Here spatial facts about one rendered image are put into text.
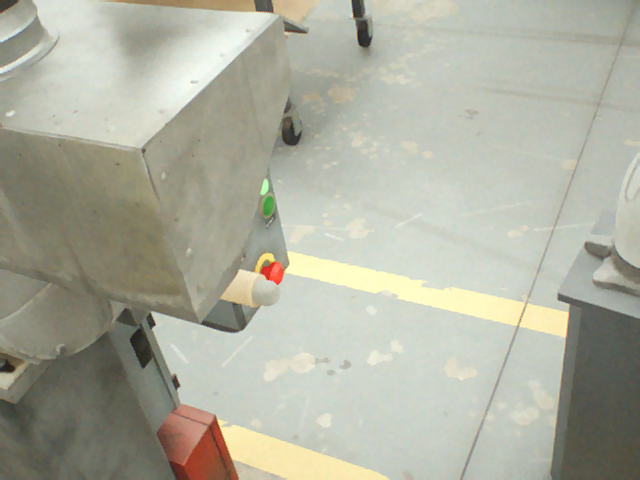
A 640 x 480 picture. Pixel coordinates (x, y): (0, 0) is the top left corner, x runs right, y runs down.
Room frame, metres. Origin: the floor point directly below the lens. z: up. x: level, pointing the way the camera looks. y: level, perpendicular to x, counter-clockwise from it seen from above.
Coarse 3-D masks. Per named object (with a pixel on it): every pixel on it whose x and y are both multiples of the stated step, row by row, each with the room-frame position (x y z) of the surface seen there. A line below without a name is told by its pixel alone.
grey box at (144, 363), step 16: (144, 320) 0.90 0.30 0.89; (112, 336) 0.85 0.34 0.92; (128, 336) 0.87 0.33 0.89; (144, 336) 0.90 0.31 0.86; (128, 352) 0.86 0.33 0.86; (144, 352) 0.88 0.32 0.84; (160, 352) 0.92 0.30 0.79; (128, 368) 0.85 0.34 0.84; (144, 368) 0.87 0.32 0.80; (160, 368) 0.89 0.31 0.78; (144, 384) 0.86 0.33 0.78; (160, 384) 0.89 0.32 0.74; (176, 384) 0.91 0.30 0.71; (144, 400) 0.85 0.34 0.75; (160, 400) 0.88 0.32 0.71; (176, 400) 0.90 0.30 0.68; (160, 416) 0.87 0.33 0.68
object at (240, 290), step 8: (240, 272) 0.55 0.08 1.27; (248, 272) 0.55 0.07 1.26; (240, 280) 0.54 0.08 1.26; (248, 280) 0.53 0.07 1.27; (256, 280) 0.53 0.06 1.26; (232, 288) 0.53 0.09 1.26; (240, 288) 0.53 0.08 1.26; (248, 288) 0.53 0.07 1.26; (224, 296) 0.54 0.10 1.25; (232, 296) 0.53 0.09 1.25; (240, 296) 0.53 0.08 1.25; (248, 296) 0.52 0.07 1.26; (248, 304) 0.52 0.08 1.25; (256, 304) 0.53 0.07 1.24
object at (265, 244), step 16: (272, 192) 0.92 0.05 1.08; (256, 224) 0.88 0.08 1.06; (272, 224) 0.91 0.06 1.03; (256, 240) 0.87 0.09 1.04; (272, 240) 0.90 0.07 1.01; (256, 256) 0.86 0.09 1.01; (272, 256) 0.89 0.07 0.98; (256, 272) 0.85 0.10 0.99; (224, 304) 0.81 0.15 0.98; (240, 304) 0.81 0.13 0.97; (208, 320) 0.84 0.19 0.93; (224, 320) 0.82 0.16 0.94; (240, 320) 0.81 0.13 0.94
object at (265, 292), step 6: (258, 282) 0.53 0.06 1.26; (264, 282) 0.53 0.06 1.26; (270, 282) 0.53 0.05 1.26; (258, 288) 0.53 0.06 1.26; (264, 288) 0.52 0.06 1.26; (270, 288) 0.52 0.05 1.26; (276, 288) 0.53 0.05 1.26; (252, 294) 0.52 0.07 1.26; (258, 294) 0.52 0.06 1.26; (264, 294) 0.52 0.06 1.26; (270, 294) 0.52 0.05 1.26; (276, 294) 0.52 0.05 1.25; (258, 300) 0.52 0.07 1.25; (264, 300) 0.52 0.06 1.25; (270, 300) 0.52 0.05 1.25; (276, 300) 0.52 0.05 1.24
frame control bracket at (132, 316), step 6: (126, 306) 0.78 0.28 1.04; (132, 306) 0.78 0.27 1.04; (126, 312) 0.78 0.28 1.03; (132, 312) 0.77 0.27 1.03; (138, 312) 0.78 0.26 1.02; (144, 312) 0.79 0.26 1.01; (120, 318) 0.78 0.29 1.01; (126, 318) 0.78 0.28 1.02; (132, 318) 0.77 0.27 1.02; (138, 318) 0.78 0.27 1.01; (126, 324) 0.78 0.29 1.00; (132, 324) 0.77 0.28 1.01; (138, 324) 0.77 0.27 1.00
